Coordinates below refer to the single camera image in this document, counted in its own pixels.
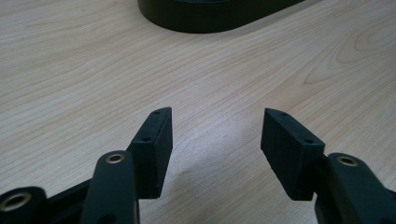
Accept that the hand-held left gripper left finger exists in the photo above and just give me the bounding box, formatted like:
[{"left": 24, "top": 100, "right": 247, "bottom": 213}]
[{"left": 128, "top": 106, "right": 174, "bottom": 200}]

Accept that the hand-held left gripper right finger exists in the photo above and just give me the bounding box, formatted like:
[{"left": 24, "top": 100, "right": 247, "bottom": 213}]
[{"left": 260, "top": 107, "right": 326, "bottom": 202}]

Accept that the black oval tray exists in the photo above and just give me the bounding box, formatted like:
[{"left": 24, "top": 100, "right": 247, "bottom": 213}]
[{"left": 136, "top": 0, "right": 306, "bottom": 35}]

